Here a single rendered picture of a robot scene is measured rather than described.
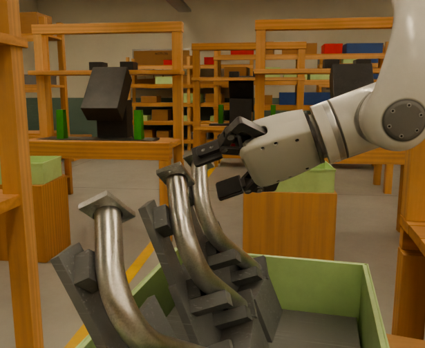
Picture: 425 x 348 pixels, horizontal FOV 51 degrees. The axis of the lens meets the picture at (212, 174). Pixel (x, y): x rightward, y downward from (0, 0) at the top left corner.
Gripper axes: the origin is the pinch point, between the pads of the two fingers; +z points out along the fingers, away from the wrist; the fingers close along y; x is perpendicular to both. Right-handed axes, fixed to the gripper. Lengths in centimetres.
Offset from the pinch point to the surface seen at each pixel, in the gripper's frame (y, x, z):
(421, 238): -84, -17, -37
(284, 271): -39.4, 0.2, -1.2
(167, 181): 1.0, -0.8, 6.6
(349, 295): -44.4, 7.0, -12.3
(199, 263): -2.6, 11.7, 4.7
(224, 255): -20.8, 2.0, 5.9
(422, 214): -97, -31, -43
